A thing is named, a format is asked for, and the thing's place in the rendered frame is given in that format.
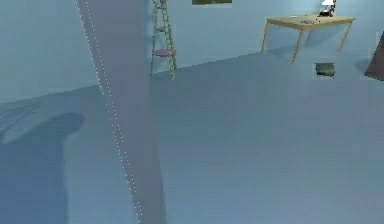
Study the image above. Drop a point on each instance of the framed green picture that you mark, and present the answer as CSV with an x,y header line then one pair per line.
x,y
211,1

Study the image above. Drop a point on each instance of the green ladder shelf pink trays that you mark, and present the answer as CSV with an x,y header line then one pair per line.
x,y
164,52

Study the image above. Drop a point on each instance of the small white flat item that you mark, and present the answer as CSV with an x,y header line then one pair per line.
x,y
294,16

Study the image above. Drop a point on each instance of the small dark flat item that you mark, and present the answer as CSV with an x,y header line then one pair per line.
x,y
306,22

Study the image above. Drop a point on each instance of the dark brown furniture piece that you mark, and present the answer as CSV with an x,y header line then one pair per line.
x,y
376,63

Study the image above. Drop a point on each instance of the wooden table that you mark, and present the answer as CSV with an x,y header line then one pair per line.
x,y
310,22

